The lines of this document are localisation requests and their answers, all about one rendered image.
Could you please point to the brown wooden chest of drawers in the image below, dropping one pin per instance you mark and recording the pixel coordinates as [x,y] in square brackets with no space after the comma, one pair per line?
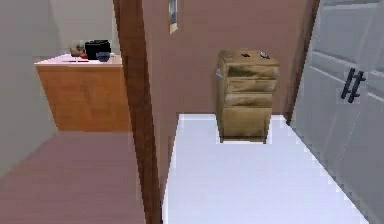
[246,96]

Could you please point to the small black item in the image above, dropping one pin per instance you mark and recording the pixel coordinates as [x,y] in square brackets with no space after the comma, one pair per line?
[245,55]

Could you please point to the small grey item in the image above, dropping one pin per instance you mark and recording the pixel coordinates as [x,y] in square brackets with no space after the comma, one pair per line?
[264,55]

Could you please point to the dark blue bowl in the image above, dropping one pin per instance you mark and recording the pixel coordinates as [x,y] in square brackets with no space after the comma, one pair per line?
[103,56]

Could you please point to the orange wooden counter cabinet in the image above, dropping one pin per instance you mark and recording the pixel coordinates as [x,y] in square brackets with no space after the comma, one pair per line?
[85,96]

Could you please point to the black toaster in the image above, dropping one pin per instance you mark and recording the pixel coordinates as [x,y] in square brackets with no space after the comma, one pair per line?
[96,47]

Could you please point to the round beige jar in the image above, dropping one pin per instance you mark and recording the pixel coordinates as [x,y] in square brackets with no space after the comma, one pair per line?
[77,48]

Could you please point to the grey panelled room door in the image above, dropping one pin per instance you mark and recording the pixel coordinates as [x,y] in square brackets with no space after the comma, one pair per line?
[346,100]

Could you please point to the brown wooden door frame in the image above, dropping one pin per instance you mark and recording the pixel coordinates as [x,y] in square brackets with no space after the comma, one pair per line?
[138,110]

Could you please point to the framed wall picture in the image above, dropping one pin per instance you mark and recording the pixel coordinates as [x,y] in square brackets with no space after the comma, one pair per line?
[173,15]

